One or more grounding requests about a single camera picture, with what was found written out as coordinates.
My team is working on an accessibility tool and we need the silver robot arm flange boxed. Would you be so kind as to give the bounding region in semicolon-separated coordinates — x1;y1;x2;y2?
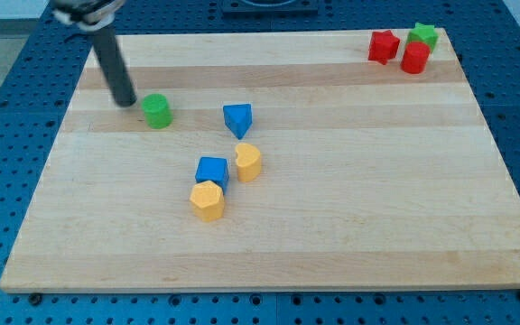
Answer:
50;0;125;32

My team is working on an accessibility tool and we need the red star block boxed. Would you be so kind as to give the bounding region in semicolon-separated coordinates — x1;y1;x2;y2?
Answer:
367;30;400;65

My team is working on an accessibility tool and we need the yellow heart block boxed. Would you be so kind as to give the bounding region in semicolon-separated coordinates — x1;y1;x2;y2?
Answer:
235;143;262;182

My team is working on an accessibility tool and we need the blue triangle block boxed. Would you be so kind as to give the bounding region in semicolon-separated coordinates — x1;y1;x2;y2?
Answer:
223;103;253;140

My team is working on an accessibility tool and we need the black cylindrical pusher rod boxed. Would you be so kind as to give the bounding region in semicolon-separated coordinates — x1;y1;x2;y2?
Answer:
91;24;137;107

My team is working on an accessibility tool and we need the green star block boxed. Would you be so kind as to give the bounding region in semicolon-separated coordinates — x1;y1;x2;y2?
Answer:
406;23;439;51

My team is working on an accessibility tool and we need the green cylinder block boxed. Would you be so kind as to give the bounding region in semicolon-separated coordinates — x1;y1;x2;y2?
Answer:
141;94;173;129

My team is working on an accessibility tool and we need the red cylinder block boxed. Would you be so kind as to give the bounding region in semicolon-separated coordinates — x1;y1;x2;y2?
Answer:
401;42;431;74

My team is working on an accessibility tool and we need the yellow hexagon block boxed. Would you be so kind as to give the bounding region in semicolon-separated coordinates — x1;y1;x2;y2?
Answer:
190;181;225;222

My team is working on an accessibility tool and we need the blue cube block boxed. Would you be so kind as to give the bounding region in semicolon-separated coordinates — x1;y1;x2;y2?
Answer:
195;156;229;193

